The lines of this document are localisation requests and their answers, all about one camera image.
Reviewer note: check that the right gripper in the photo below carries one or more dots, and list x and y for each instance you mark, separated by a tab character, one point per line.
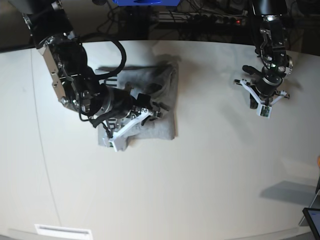
120	104

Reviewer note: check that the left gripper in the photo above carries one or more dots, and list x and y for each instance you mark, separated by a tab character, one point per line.
264	86

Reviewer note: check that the grey T-shirt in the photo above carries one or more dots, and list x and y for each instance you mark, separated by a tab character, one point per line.
161	83

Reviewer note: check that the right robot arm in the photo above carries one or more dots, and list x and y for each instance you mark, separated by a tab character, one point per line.
76	85

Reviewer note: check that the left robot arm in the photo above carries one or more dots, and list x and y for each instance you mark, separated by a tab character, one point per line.
269	40

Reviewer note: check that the black power strip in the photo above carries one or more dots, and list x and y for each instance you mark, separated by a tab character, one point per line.
193	17

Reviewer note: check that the blue box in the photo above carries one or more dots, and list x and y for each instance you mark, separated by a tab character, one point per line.
170	3

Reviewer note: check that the black tablet on stand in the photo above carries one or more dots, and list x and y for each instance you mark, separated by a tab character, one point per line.
312	216

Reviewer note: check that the white label strip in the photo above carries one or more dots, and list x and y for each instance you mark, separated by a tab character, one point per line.
64	232

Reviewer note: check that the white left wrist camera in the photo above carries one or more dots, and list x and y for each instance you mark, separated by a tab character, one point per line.
264	111

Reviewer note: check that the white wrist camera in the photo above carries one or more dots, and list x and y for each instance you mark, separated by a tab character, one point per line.
264	111
118	144

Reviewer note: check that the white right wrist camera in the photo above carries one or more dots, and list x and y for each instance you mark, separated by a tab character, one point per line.
118	144

